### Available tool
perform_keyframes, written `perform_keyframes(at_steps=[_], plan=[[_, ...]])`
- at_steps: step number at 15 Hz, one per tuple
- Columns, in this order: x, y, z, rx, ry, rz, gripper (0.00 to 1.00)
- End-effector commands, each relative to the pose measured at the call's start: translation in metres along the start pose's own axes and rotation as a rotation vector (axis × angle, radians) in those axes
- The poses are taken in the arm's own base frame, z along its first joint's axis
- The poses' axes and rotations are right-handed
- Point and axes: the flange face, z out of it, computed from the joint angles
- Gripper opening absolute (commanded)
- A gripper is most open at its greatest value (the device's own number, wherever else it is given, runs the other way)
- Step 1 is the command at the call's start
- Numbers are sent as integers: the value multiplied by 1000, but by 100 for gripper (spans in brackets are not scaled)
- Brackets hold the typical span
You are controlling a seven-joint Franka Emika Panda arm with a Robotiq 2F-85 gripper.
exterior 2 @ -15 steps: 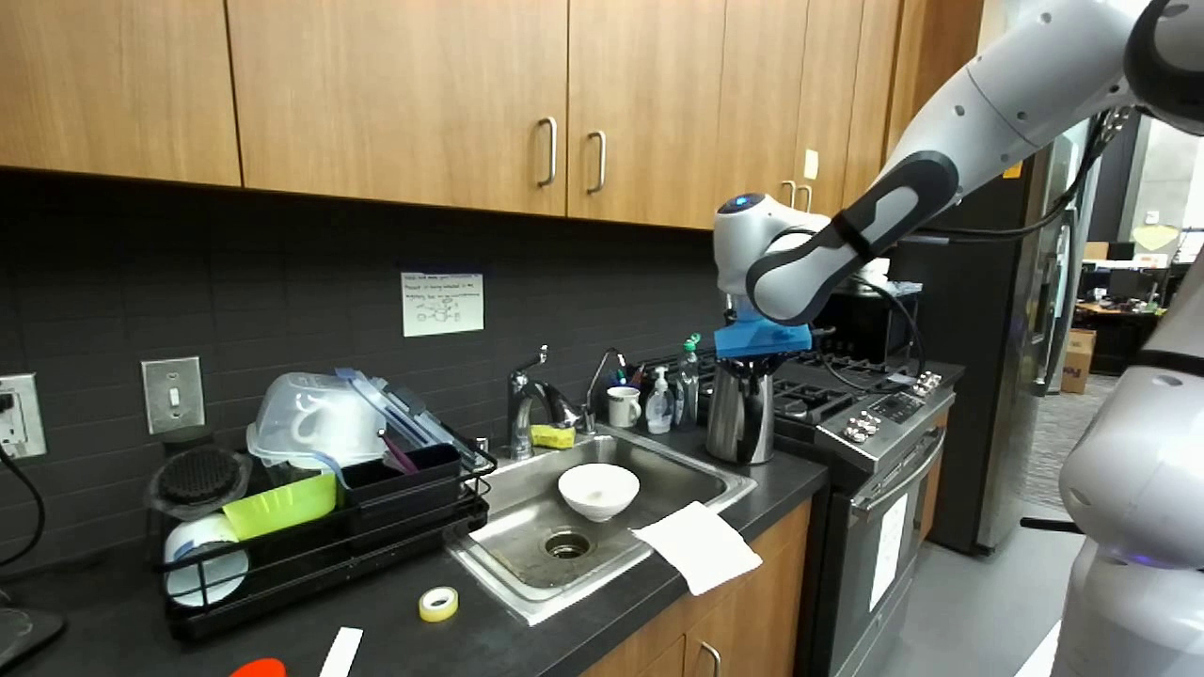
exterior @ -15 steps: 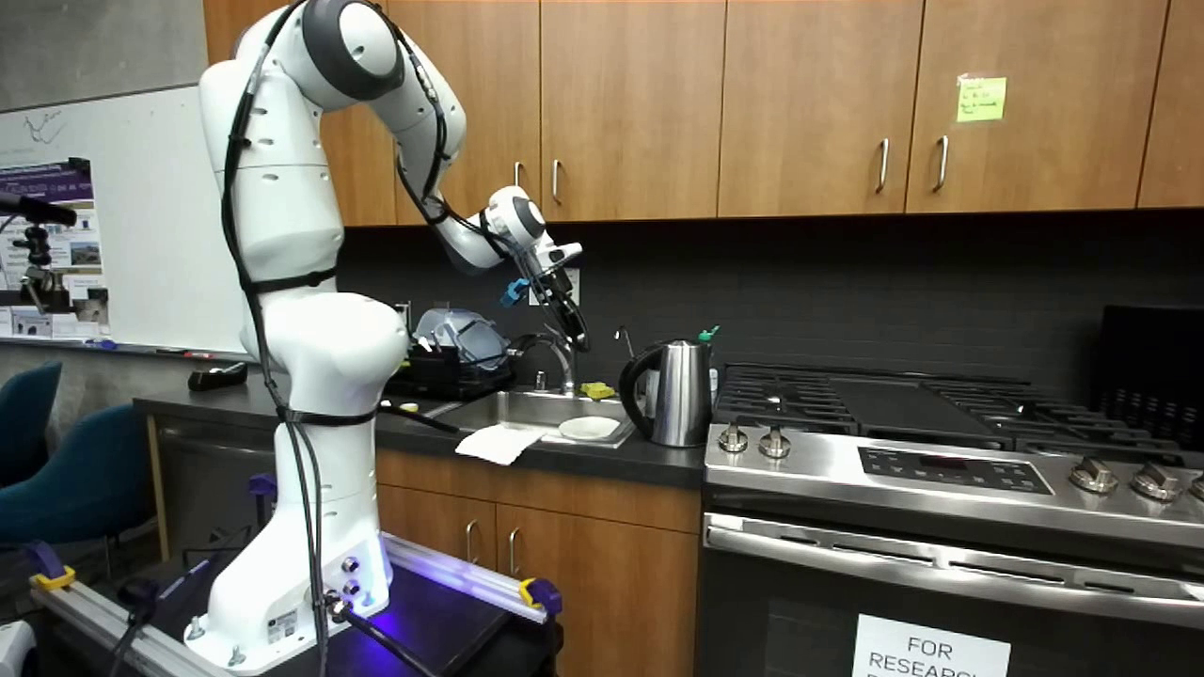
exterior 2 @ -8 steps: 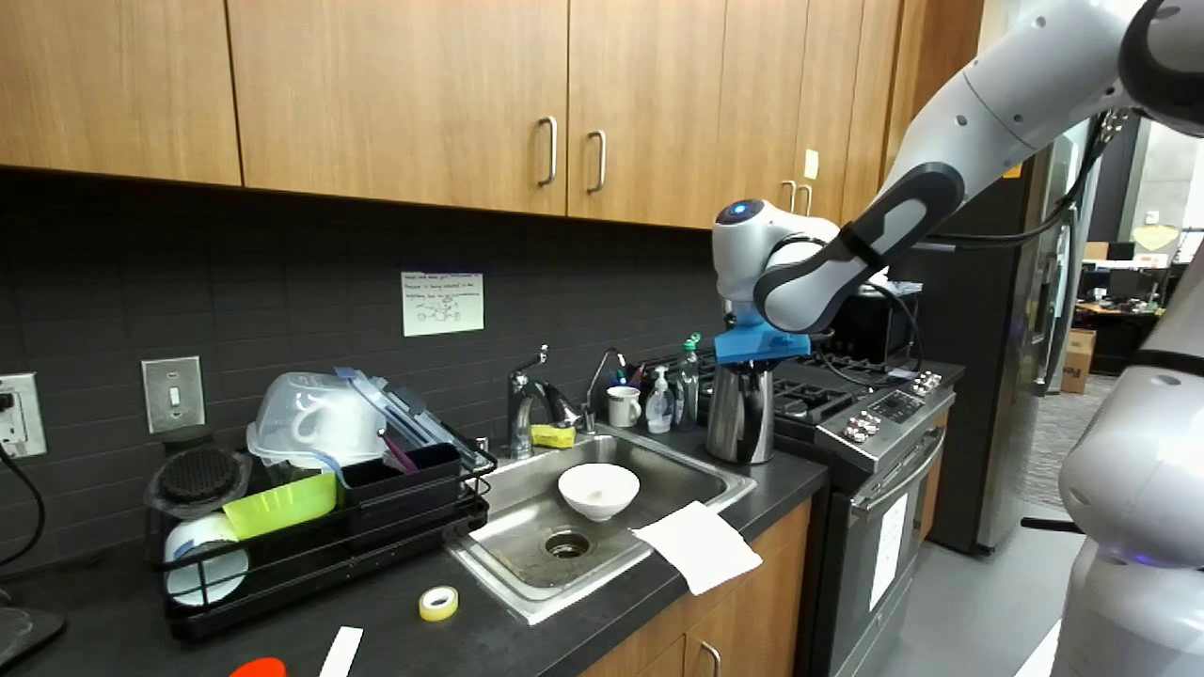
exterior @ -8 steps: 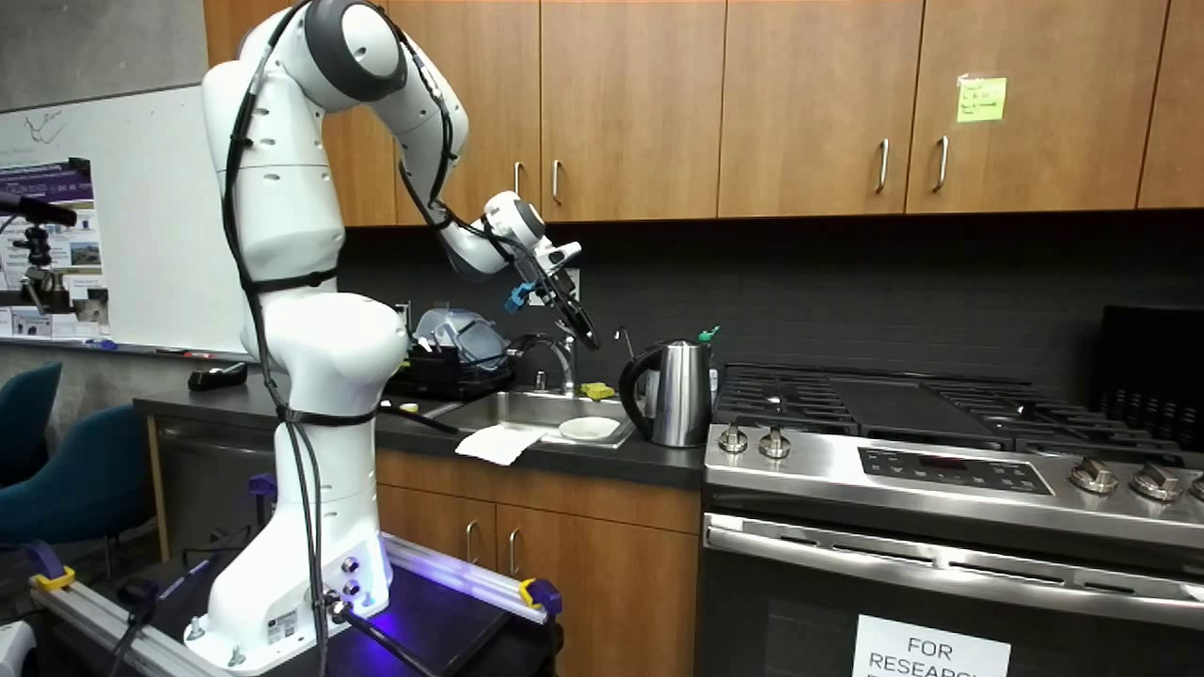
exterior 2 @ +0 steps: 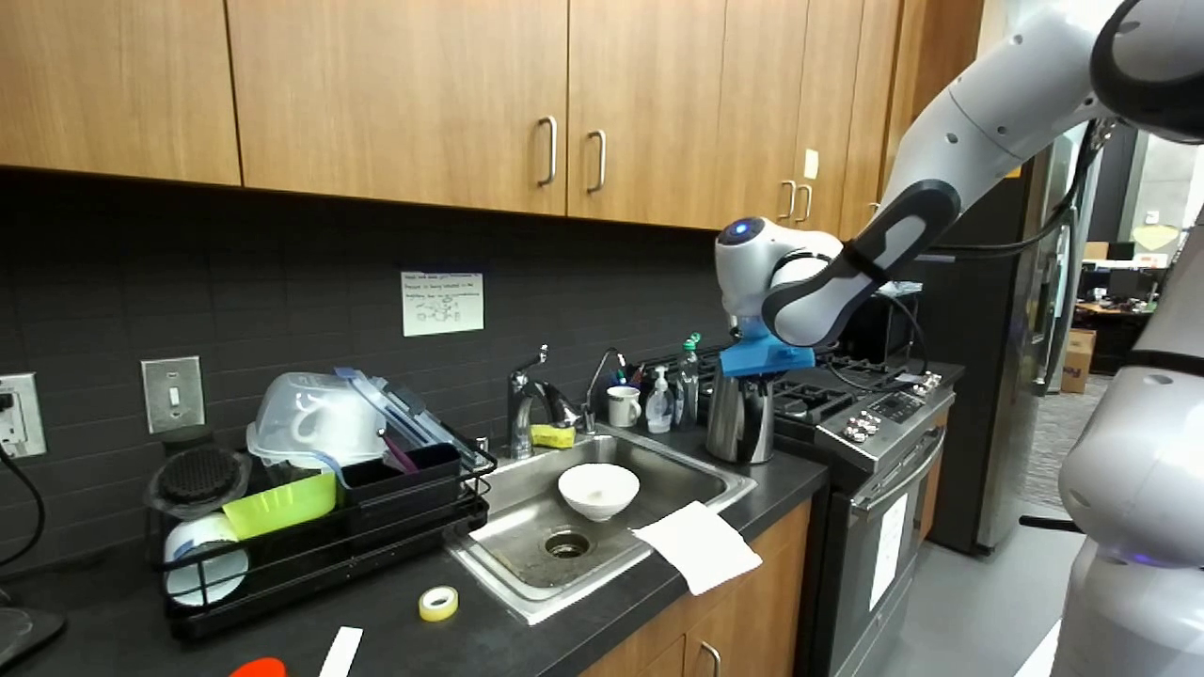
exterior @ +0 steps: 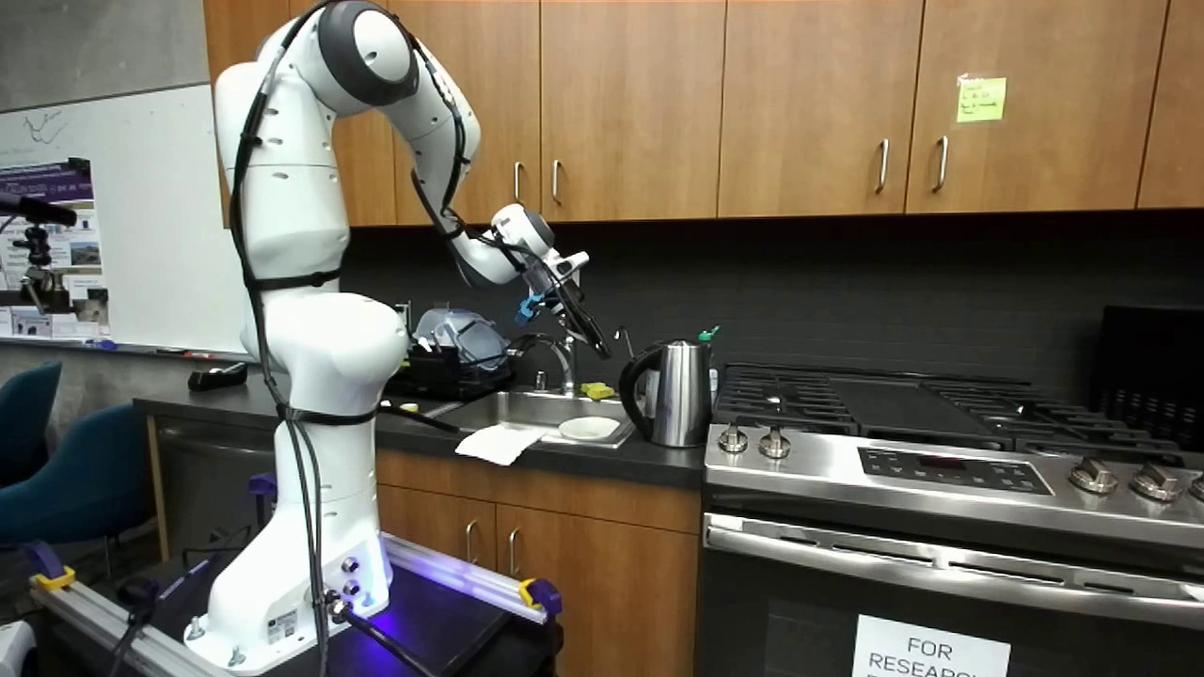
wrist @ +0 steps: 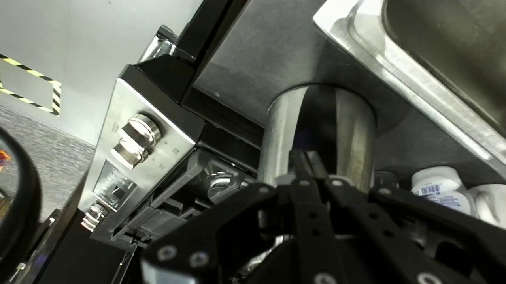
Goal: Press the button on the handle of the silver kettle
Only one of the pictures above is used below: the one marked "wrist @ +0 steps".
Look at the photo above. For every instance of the white soap dispenser bottle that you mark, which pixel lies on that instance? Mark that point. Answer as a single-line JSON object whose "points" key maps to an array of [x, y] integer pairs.
{"points": [[437, 185]]}

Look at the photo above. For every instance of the stainless steel sink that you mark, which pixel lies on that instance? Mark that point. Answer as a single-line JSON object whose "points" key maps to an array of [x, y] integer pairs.
{"points": [[448, 53]]}

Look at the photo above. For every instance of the stainless steel stove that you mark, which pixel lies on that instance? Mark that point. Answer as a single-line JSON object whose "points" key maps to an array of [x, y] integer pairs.
{"points": [[142, 127]]}

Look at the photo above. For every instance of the white mug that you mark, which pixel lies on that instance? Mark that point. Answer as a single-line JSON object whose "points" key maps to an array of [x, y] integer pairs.
{"points": [[490, 203]]}

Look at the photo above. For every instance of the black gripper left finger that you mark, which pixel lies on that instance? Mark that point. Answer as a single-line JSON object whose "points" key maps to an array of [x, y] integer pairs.
{"points": [[247, 231]]}

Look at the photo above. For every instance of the silver electric kettle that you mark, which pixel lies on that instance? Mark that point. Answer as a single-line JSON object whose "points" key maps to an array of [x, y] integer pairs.
{"points": [[278, 137]]}

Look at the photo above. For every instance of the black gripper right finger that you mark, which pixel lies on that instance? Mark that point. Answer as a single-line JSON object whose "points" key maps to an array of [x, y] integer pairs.
{"points": [[400, 231]]}

